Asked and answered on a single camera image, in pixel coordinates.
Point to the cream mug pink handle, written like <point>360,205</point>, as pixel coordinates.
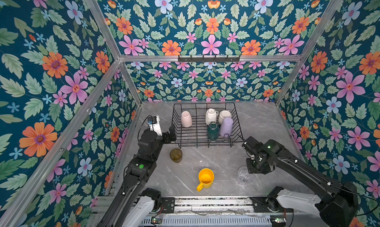
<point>186,119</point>

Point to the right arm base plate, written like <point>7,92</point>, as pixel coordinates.
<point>261,204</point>

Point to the black wire dish rack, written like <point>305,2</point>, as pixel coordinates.
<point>196,134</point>

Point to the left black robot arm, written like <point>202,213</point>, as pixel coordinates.
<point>132,204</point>

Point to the white ceramic mug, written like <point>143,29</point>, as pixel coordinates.
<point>211,116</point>

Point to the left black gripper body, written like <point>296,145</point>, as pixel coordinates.
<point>166,140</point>

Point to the dark green mug white interior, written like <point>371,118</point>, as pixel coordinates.
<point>213,131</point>

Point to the black wall hook rail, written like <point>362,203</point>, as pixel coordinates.
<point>209,58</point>

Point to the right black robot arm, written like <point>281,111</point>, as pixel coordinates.
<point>334,202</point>

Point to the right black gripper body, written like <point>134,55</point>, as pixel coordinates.
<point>251,145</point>

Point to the yellow mug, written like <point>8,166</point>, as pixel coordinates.
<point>206,179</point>

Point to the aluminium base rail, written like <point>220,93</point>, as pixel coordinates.
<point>241,205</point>

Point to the white mug red interior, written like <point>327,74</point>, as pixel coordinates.
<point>224,114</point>

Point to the lilac plastic cup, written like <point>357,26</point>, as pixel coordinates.
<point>226,127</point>

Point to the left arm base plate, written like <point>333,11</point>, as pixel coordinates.
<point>164,205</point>

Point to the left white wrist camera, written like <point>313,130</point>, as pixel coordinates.
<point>154,125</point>

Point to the clear glass cup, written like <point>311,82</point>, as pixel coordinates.
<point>244,175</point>

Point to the olive green glass cup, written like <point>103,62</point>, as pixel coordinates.
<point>176,155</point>

